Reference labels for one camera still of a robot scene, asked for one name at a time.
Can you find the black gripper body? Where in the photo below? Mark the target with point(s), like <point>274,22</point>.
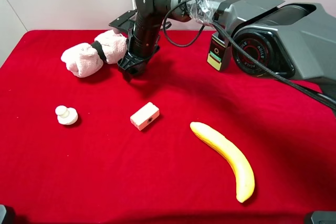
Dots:
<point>131,65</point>

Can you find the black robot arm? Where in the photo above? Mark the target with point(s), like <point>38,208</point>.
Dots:
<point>296,41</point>

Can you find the dark object bottom left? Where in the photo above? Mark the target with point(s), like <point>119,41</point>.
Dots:
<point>7,215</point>

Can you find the dark object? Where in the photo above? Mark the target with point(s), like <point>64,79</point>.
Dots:
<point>7,215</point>
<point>320,217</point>

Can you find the dark object bottom right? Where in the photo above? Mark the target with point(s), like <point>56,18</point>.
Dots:
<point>320,217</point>

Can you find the black elastic band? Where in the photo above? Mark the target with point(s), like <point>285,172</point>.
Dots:
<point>98,47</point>

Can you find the rolled white towel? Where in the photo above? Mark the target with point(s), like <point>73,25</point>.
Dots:
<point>83,60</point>

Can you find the pale wooden block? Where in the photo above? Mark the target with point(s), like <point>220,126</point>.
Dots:
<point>144,116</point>

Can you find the black pump bottle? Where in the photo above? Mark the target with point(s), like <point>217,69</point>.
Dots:
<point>218,55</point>

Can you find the white rubber duck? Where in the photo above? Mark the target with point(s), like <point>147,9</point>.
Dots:
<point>65,115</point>

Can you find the red velvet table cloth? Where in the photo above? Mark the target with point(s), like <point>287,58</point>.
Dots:
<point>102,169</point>

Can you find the yellow banana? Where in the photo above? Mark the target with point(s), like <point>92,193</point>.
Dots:
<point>244,174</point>

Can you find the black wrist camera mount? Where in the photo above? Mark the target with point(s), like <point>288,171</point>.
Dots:
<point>125,22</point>

